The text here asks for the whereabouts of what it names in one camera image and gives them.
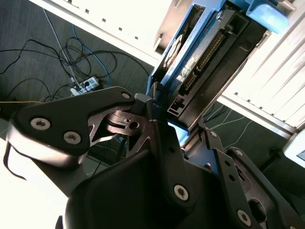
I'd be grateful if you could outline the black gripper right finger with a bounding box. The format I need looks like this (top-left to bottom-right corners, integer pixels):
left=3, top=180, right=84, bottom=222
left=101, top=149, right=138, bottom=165
left=197, top=120, right=305, bottom=229

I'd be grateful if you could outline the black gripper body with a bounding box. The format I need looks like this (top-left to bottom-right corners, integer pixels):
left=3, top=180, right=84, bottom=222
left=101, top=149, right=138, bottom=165
left=54, top=147, right=239, bottom=229

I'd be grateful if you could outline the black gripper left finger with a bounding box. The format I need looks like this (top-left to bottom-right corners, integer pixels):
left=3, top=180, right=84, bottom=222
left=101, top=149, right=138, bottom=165
left=6, top=85, right=196, bottom=216

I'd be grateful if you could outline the hard disk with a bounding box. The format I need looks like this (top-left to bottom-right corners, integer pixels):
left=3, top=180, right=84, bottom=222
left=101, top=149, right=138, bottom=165
left=145, top=0, right=291, bottom=148

